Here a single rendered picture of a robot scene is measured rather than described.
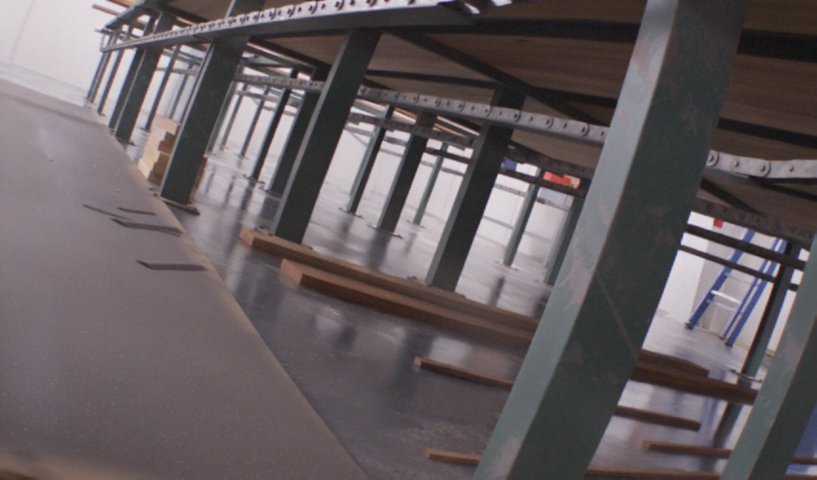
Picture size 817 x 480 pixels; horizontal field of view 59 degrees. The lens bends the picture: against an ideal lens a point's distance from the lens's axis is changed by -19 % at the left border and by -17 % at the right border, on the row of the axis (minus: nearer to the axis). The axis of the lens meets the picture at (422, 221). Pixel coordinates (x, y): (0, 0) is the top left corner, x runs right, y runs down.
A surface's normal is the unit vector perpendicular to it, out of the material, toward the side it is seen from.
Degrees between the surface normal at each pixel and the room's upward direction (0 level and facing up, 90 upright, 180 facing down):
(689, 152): 90
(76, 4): 87
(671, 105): 90
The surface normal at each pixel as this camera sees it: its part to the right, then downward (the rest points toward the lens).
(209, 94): 0.43, 0.19
